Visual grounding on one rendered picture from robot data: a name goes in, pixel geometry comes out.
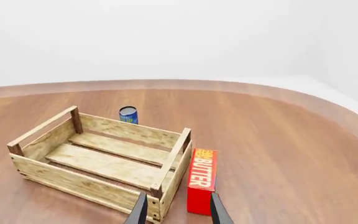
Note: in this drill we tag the wooden slat tray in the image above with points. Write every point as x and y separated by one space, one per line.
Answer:
104 158

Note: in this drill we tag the blue tin can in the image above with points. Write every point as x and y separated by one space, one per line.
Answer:
129 115

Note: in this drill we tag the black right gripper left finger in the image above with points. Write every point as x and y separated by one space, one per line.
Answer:
139 211

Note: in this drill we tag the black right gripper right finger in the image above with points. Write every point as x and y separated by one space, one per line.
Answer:
219 211

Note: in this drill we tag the red butter box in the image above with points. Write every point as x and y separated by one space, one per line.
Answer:
201 182

